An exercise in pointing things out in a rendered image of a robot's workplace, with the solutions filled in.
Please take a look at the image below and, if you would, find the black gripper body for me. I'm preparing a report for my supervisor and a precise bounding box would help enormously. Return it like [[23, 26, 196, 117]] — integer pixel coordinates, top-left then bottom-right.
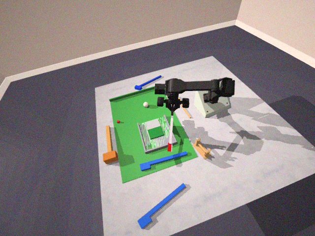
[[157, 95, 189, 108]]

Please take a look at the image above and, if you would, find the orange mallet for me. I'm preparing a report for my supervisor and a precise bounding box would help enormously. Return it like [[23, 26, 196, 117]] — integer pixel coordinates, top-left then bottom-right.
[[103, 125, 118, 164]]

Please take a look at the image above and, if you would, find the green flat mat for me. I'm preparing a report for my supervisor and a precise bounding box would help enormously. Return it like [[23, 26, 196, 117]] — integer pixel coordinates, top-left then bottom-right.
[[110, 89, 198, 183]]

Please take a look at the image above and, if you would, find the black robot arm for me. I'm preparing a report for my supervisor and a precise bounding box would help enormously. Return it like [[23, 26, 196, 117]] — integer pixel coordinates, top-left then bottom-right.
[[155, 77, 235, 104]]

